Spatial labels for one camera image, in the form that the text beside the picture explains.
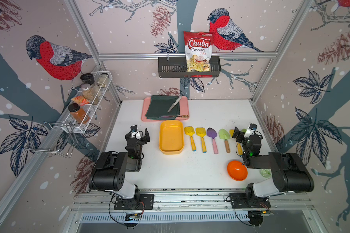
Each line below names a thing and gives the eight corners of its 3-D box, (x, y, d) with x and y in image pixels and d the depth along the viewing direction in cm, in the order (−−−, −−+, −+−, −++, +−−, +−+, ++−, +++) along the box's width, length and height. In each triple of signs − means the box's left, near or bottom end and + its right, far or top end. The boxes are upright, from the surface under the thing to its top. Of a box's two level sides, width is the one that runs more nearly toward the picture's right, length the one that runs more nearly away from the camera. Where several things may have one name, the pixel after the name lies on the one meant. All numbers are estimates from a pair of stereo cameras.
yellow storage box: (157, 154, 93) (156, 151, 89) (160, 124, 109) (159, 119, 105) (184, 154, 93) (184, 151, 89) (183, 123, 109) (183, 119, 105)
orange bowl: (229, 180, 80) (230, 179, 78) (225, 162, 87) (226, 160, 84) (247, 180, 80) (250, 179, 78) (242, 162, 87) (244, 160, 84)
